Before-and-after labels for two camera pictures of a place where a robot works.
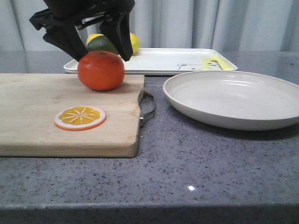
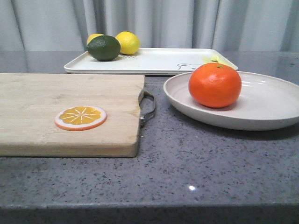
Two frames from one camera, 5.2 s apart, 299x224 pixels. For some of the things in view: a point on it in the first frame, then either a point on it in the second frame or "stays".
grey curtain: (235, 25) stays
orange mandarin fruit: (101, 70) -> (215, 85)
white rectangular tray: (147, 61) stays
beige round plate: (234, 100) stays
